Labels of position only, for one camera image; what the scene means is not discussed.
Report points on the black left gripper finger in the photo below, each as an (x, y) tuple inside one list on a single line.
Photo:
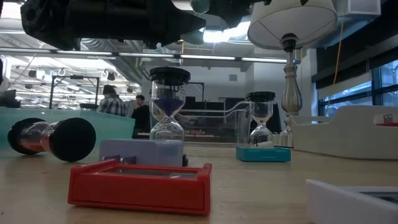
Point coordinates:
[(180, 26), (230, 12)]

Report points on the black-capped purple sand hourglass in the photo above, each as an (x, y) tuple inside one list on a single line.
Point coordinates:
[(169, 105)]

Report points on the black-capped white sand hourglass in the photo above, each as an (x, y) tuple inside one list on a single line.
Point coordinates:
[(260, 97)]

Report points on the black-capped red sand hourglass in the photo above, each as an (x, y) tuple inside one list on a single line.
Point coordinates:
[(73, 140)]

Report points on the lavender USB wall charger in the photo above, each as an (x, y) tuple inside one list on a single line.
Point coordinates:
[(146, 151)]

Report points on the teal rectangular tray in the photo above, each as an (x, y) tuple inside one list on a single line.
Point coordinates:
[(262, 154)]

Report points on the red rectangular tray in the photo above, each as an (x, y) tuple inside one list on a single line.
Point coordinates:
[(140, 193)]

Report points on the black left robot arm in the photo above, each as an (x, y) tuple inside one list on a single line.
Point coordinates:
[(1, 71)]

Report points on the overhead bar with light strips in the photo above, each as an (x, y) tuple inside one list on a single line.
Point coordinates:
[(146, 55)]

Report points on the person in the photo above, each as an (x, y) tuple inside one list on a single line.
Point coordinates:
[(141, 118), (112, 104)]

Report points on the silver table lamp white shade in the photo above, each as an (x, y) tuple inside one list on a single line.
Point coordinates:
[(292, 96)]

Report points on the teal translucent plastic tray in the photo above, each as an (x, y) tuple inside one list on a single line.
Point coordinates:
[(115, 127)]

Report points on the clear plastic bin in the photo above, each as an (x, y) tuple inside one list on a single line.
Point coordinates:
[(239, 124)]

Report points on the dark background monitor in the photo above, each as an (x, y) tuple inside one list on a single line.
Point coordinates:
[(7, 98)]

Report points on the black cabinet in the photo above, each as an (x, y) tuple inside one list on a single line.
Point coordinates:
[(278, 123)]

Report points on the white ceiling box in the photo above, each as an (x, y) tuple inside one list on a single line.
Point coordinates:
[(363, 7)]

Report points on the white plastic bin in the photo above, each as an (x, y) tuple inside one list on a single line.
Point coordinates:
[(342, 137)]

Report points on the dark-framed window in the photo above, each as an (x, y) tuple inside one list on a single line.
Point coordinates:
[(385, 74)]

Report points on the black background rig frame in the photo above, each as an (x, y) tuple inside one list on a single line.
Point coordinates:
[(197, 83), (74, 76)]

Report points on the grey wall vent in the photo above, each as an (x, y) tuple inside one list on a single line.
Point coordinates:
[(233, 77)]

